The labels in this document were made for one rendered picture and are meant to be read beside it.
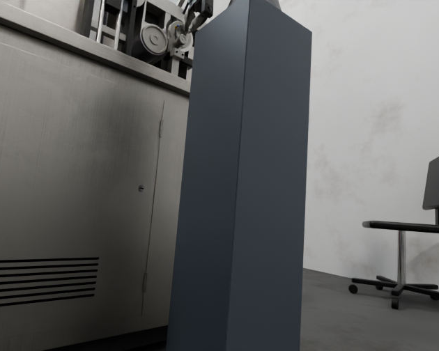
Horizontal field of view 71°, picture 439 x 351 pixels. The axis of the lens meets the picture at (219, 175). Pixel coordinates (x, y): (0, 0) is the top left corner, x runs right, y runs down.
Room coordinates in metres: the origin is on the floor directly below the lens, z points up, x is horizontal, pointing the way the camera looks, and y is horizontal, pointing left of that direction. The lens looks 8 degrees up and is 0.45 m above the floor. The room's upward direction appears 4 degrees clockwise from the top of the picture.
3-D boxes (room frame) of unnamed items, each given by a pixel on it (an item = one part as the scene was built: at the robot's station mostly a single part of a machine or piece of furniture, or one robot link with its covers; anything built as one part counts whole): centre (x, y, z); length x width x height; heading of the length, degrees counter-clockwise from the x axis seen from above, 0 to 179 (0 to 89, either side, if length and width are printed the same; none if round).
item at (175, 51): (1.24, 0.23, 1.05); 0.06 x 0.05 x 0.31; 41
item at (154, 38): (1.30, 0.40, 1.17); 0.26 x 0.12 x 0.12; 41
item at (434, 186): (2.09, -1.27, 0.49); 0.62 x 0.62 x 0.98
